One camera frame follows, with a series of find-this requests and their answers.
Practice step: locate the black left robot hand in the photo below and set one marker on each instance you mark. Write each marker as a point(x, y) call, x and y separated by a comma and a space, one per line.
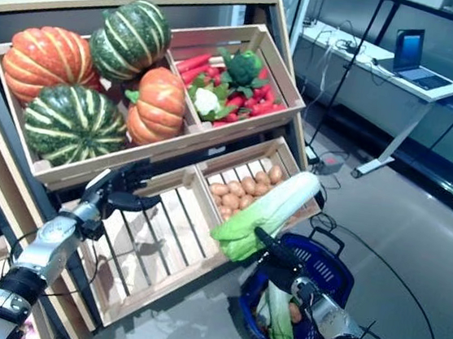
point(117, 190)

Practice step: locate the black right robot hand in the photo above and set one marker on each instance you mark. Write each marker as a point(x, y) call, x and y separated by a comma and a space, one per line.
point(285, 268)

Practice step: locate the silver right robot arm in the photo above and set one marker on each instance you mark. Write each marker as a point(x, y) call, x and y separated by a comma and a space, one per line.
point(332, 316)

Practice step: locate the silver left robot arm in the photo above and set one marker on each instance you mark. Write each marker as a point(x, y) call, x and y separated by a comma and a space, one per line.
point(50, 239)

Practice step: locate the blue plastic shopping basket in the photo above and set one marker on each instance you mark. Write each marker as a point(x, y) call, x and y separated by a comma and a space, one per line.
point(336, 280)

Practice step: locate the round orange vegetable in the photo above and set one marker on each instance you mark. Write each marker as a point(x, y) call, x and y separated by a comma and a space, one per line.
point(295, 313)

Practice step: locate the large wooden pumpkin crate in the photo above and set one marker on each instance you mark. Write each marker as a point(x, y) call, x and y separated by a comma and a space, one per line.
point(71, 168)

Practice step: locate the large green striped pumpkin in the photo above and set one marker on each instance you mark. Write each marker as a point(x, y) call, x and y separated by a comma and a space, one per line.
point(74, 125)

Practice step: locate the black round stand base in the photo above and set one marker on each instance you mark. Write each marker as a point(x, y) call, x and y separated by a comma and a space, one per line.
point(321, 196)

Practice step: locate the small orange pumpkin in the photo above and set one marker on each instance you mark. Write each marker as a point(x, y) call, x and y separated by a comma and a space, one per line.
point(158, 106)

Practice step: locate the brown potato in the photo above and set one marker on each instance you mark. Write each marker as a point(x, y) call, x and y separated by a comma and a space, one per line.
point(276, 174)
point(219, 189)

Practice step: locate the slatted wooden cabbage crate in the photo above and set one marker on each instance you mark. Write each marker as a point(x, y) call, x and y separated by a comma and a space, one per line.
point(163, 291)

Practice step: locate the grey box with red button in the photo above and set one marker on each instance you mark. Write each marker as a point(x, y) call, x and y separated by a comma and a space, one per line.
point(332, 164)

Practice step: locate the wooden potato crate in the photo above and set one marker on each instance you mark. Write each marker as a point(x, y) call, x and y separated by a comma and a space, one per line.
point(289, 154)

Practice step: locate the black power adapter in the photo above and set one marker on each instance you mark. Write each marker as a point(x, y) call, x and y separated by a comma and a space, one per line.
point(312, 155)

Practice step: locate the white cauliflower with leaves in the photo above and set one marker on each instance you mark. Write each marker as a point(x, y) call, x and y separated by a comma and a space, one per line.
point(206, 101)

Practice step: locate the large orange striped pumpkin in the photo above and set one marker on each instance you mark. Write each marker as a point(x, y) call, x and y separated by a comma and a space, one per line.
point(46, 63)

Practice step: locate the small green striped pumpkin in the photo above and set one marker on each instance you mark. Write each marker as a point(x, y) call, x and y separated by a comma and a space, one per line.
point(130, 40)

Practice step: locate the green broccoli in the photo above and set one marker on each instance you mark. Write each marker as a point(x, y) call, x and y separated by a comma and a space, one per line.
point(244, 67)

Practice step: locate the wooden carrot crate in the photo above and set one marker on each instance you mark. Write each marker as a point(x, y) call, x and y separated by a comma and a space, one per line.
point(288, 90)

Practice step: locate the wooden display shelf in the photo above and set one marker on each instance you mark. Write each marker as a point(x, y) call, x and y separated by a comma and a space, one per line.
point(127, 2)

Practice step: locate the white desk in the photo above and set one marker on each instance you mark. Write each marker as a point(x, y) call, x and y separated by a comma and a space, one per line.
point(363, 83)

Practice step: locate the black stand pole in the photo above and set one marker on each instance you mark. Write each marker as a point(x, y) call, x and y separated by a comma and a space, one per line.
point(347, 68)

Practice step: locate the open laptop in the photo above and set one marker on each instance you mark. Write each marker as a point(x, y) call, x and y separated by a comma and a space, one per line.
point(409, 49)

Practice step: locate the flat white box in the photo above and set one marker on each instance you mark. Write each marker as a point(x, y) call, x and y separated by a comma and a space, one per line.
point(426, 1)

